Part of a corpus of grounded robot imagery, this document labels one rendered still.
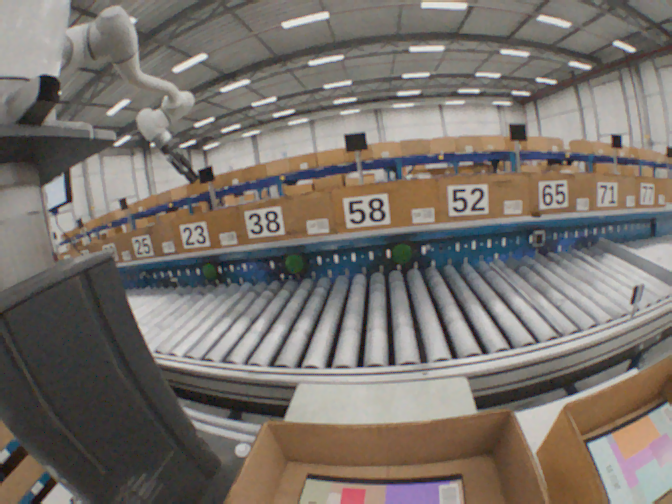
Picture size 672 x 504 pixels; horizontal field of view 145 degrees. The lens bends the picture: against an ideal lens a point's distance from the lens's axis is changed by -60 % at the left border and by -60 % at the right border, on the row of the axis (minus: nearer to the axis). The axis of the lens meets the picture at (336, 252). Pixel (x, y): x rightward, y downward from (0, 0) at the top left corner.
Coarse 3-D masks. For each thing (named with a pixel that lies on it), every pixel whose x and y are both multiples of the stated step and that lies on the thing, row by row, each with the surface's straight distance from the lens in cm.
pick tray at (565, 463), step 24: (624, 384) 42; (648, 384) 50; (576, 408) 37; (600, 408) 42; (624, 408) 49; (648, 408) 55; (552, 432) 37; (576, 432) 33; (552, 456) 38; (576, 456) 33; (552, 480) 39; (576, 480) 34
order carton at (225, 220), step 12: (240, 204) 143; (192, 216) 147; (204, 216) 120; (216, 216) 116; (228, 216) 113; (216, 228) 118; (228, 228) 114; (240, 228) 111; (180, 240) 133; (216, 240) 119; (240, 240) 113; (180, 252) 135; (192, 252) 130
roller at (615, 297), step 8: (552, 256) 113; (560, 264) 108; (568, 264) 106; (576, 272) 102; (584, 272) 101; (584, 280) 98; (592, 280) 96; (600, 288) 93; (608, 288) 92; (608, 296) 90; (616, 296) 89; (616, 304) 88; (624, 304) 87
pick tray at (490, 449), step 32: (480, 416) 31; (512, 416) 32; (256, 448) 32; (288, 448) 37; (320, 448) 35; (352, 448) 34; (384, 448) 34; (416, 448) 34; (448, 448) 36; (480, 448) 38; (512, 448) 33; (256, 480) 33; (288, 480) 38; (480, 480) 37; (512, 480) 34
